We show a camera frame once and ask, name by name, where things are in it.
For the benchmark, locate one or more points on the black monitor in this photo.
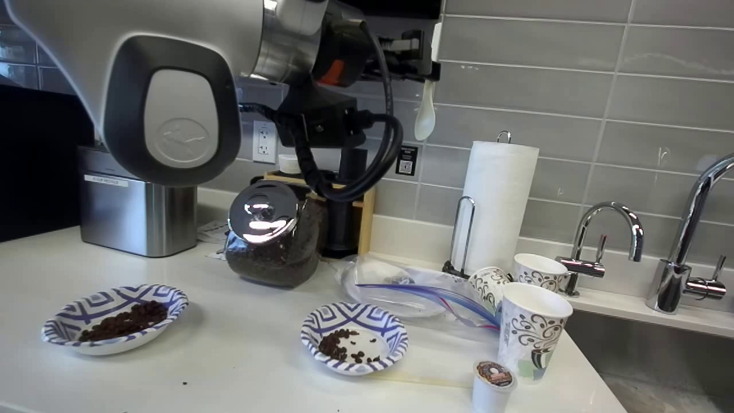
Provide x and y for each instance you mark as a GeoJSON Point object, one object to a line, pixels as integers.
{"type": "Point", "coordinates": [38, 162]}

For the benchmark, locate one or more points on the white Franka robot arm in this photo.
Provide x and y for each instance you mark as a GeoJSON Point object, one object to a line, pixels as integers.
{"type": "Point", "coordinates": [77, 46]}

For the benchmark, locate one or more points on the stainless steel lidded bin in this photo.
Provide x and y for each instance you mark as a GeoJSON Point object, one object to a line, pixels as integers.
{"type": "Point", "coordinates": [129, 220]}

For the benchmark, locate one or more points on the tall black device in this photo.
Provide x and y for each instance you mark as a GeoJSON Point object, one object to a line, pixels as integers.
{"type": "Point", "coordinates": [354, 163]}

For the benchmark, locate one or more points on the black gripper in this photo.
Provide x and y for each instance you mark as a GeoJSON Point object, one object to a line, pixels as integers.
{"type": "Point", "coordinates": [368, 46]}

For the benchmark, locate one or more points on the white wall outlet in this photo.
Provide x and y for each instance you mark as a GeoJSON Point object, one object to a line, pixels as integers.
{"type": "Point", "coordinates": [265, 141]}

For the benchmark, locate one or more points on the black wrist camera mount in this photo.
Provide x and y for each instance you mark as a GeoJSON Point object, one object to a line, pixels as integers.
{"type": "Point", "coordinates": [321, 124]}

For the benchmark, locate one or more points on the patterned paper cup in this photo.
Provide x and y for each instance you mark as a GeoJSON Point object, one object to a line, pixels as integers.
{"type": "Point", "coordinates": [484, 286]}
{"type": "Point", "coordinates": [531, 328]}
{"type": "Point", "coordinates": [542, 271]}

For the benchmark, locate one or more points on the white paper towel roll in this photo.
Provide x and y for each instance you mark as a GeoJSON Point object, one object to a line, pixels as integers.
{"type": "Point", "coordinates": [495, 208]}

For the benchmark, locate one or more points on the small white jar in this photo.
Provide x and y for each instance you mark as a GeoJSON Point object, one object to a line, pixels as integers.
{"type": "Point", "coordinates": [288, 163]}

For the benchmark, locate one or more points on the black box with white label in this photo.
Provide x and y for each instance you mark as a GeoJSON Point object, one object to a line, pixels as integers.
{"type": "Point", "coordinates": [407, 158]}

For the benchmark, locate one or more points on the steel sink basin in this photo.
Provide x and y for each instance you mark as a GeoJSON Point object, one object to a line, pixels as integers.
{"type": "Point", "coordinates": [657, 367]}

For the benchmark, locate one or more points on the white plastic spoon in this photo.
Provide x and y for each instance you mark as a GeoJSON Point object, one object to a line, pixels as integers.
{"type": "Point", "coordinates": [424, 115]}

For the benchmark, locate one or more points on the small coffee bean portion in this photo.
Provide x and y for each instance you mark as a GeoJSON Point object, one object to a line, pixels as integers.
{"type": "Point", "coordinates": [335, 345]}

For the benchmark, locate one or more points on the small chrome faucet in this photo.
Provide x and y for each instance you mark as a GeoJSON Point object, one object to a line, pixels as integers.
{"type": "Point", "coordinates": [587, 265]}

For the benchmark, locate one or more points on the white coffee pod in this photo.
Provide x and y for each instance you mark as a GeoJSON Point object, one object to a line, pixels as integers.
{"type": "Point", "coordinates": [492, 386]}

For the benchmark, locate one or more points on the tall chrome gooseneck faucet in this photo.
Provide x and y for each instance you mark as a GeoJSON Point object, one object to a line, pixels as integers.
{"type": "Point", "coordinates": [676, 275]}

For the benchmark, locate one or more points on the large coffee bean pile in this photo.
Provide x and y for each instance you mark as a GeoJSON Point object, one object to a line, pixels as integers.
{"type": "Point", "coordinates": [121, 321]}

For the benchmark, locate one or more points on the clear plastic zip bag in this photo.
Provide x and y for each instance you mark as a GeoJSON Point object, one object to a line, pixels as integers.
{"type": "Point", "coordinates": [397, 288]}

